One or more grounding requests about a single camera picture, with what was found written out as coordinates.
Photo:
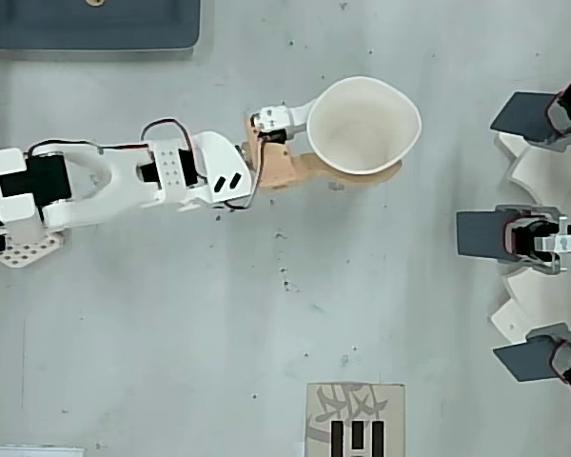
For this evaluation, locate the white round star-shaped fixture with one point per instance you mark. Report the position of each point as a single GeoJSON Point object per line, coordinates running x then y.
{"type": "Point", "coordinates": [533, 300]}

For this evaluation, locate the dark grey flat paddle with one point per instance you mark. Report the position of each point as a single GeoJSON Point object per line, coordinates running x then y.
{"type": "Point", "coordinates": [523, 114]}
{"type": "Point", "coordinates": [528, 359]}
{"type": "Point", "coordinates": [480, 234]}

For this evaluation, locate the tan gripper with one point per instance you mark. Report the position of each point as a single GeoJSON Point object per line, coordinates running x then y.
{"type": "Point", "coordinates": [277, 168]}

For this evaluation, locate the printed grey paper card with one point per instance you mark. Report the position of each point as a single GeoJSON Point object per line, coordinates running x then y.
{"type": "Point", "coordinates": [357, 419]}

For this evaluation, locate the dark grey plastic tray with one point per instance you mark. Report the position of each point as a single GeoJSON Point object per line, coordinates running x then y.
{"type": "Point", "coordinates": [52, 24]}

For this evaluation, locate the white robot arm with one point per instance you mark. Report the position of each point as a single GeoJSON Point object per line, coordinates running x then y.
{"type": "Point", "coordinates": [124, 181]}

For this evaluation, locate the small brass round object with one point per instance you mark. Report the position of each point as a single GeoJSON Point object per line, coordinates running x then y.
{"type": "Point", "coordinates": [95, 2]}

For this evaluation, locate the white paper cup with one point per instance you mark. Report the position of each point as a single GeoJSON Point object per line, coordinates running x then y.
{"type": "Point", "coordinates": [361, 124]}

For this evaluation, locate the silver metal bracket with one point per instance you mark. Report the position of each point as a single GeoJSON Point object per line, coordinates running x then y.
{"type": "Point", "coordinates": [564, 244]}

